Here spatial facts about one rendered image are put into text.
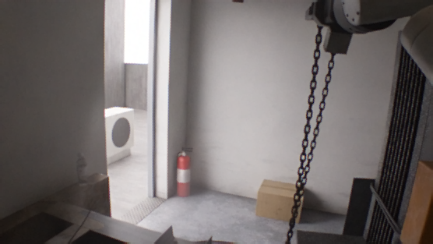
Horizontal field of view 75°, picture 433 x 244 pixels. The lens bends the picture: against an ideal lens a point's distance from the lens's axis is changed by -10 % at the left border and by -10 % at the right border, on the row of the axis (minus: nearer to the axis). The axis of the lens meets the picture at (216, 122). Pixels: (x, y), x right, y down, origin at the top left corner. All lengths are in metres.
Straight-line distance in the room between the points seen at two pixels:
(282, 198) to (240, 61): 1.37
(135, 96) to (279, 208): 5.85
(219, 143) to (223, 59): 0.88
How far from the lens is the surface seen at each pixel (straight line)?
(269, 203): 2.99
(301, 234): 1.16
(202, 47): 3.25
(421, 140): 0.85
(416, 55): 0.38
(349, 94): 3.02
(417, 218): 0.61
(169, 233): 1.45
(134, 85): 8.12
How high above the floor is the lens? 1.50
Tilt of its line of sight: 13 degrees down
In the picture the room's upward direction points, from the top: 3 degrees clockwise
